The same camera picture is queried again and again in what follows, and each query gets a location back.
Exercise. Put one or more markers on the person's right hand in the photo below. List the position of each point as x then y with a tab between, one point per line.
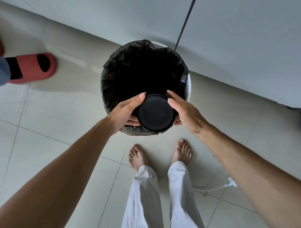
188	115

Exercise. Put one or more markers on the person's left hand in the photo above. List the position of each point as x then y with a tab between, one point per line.
120	115

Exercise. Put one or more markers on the person's right thumb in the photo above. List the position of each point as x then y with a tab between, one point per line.
174	105

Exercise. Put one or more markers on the person's left thumb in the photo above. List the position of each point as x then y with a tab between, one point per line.
136	99

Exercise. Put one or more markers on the black round container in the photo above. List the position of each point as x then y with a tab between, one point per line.
155	114

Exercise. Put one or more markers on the person's left forearm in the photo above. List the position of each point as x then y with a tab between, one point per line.
61	169

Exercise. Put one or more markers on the person's right forearm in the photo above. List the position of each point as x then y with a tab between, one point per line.
247	169

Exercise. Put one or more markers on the white trash bin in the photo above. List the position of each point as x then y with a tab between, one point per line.
188	87

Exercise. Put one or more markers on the black trash bag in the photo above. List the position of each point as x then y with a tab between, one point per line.
117	70

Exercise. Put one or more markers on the person's right foot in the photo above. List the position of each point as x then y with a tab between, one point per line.
181	152

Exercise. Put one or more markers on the person's left foot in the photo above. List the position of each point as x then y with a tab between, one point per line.
137	157

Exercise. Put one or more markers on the white cabinet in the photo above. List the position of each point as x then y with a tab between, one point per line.
235	47

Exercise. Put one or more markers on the white trousers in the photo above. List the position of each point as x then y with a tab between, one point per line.
143	199

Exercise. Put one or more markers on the red slipper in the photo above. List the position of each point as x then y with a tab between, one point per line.
1	48
30	68

